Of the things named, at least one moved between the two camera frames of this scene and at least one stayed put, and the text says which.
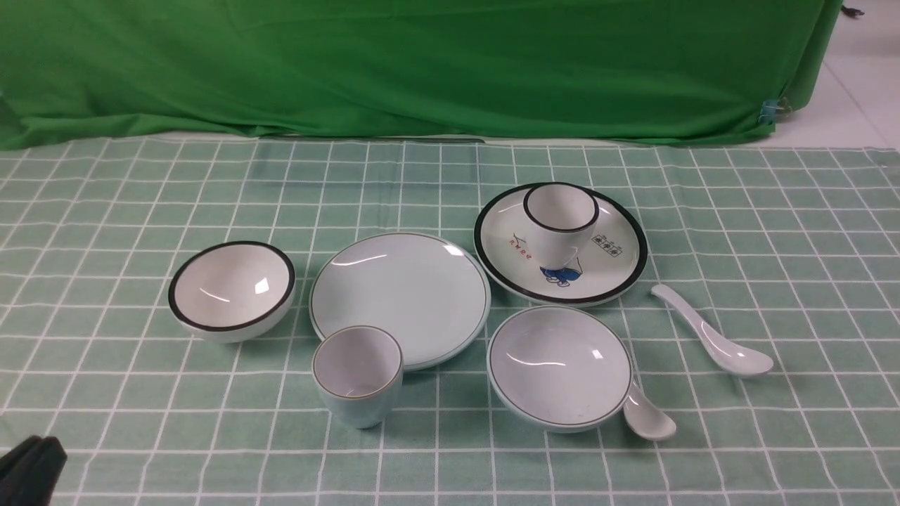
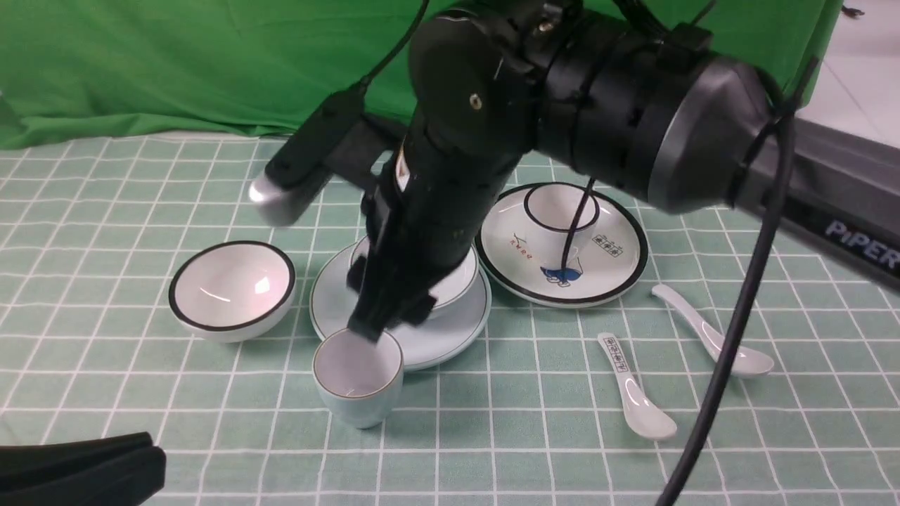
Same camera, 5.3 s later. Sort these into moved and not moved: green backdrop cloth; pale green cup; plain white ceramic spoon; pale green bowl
Moved: pale green bowl
Not moved: green backdrop cloth; pale green cup; plain white ceramic spoon
